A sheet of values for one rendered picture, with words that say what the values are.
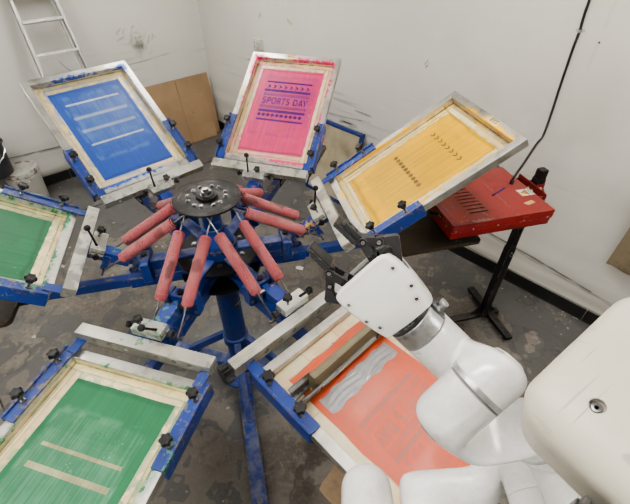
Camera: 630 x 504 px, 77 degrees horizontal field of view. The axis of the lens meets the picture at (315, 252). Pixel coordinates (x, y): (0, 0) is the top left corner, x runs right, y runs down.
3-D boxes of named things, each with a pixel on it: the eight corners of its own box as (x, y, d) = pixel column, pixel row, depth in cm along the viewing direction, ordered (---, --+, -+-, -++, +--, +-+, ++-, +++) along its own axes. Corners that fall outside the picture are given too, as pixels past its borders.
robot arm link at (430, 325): (456, 322, 51) (441, 308, 51) (404, 359, 55) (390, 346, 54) (449, 296, 58) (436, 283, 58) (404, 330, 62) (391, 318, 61)
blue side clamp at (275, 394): (320, 433, 132) (320, 423, 127) (309, 444, 129) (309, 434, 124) (263, 376, 148) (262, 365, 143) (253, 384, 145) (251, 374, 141)
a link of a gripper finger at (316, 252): (344, 280, 55) (309, 247, 54) (329, 294, 56) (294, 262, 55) (347, 271, 58) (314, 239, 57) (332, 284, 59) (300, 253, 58)
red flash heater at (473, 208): (502, 181, 242) (508, 163, 234) (553, 225, 208) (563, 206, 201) (409, 194, 231) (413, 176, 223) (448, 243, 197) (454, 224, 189)
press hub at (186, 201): (284, 366, 258) (269, 188, 170) (235, 406, 238) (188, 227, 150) (248, 332, 280) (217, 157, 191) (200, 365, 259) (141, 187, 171)
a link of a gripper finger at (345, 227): (385, 244, 52) (348, 208, 51) (367, 260, 53) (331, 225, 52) (386, 236, 55) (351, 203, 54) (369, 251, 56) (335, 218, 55)
